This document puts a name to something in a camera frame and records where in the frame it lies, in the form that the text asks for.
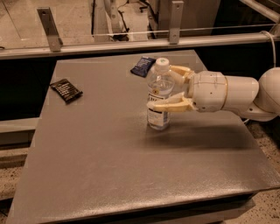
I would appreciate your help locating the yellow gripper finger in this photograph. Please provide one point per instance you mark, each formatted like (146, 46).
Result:
(181, 74)
(175, 103)

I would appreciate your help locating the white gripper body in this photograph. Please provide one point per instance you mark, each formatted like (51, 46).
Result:
(207, 91)

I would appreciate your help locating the blue label plastic bottle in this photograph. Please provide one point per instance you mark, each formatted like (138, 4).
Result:
(160, 86)

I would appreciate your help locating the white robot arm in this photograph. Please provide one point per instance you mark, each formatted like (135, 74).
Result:
(247, 97)

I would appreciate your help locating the dark blue snack packet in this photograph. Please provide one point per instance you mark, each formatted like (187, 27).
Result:
(143, 66)

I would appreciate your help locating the grey table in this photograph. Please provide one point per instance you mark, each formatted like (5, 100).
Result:
(96, 160)

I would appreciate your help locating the black snack packet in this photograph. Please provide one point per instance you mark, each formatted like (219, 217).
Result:
(66, 90)

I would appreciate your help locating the right metal bracket post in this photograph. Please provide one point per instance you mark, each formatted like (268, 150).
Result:
(175, 21)

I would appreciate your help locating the metal bracket post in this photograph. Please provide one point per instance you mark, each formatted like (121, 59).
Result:
(175, 21)
(53, 38)

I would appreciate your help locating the metal frame rail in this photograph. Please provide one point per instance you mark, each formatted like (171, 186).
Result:
(140, 46)

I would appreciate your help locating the left metal bracket post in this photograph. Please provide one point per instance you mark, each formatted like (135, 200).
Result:
(53, 38)

